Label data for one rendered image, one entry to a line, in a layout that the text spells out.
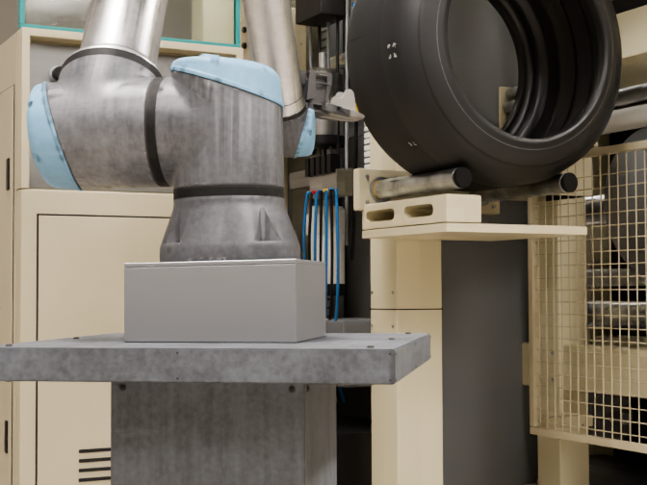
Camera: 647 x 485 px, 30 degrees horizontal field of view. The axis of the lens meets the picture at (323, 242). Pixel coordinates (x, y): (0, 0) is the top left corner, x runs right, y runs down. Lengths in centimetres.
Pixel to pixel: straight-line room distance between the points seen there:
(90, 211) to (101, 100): 124
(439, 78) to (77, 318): 100
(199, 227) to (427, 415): 145
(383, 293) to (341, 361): 156
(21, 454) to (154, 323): 132
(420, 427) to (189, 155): 146
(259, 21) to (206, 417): 87
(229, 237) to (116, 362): 24
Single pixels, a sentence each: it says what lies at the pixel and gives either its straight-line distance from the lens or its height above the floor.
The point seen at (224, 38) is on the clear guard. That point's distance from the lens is 306.
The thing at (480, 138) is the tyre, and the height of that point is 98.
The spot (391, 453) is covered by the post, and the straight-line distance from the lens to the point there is 291.
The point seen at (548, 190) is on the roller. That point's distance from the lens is 273.
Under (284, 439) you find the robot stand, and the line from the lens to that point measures 150.
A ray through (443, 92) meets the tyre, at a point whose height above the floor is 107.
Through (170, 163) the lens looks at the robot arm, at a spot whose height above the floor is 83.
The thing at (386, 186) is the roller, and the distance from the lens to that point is 275.
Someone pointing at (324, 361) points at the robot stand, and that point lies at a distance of 136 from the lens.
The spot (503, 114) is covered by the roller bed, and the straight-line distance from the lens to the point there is 321.
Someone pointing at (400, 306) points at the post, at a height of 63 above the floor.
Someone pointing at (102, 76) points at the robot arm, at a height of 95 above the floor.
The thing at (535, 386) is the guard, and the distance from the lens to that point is 311.
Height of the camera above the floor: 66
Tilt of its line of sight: 2 degrees up
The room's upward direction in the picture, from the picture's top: straight up
